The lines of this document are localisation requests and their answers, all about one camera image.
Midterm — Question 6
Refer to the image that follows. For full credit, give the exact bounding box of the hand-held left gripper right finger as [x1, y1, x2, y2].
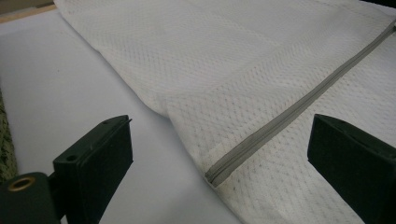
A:
[306, 113, 396, 224]

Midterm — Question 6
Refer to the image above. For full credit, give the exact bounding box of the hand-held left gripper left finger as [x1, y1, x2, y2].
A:
[52, 114, 134, 224]

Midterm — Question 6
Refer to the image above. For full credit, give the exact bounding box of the green woven basket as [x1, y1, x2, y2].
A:
[0, 89, 19, 185]

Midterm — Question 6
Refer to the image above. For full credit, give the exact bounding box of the white mesh laundry bag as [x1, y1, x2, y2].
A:
[53, 0, 396, 224]

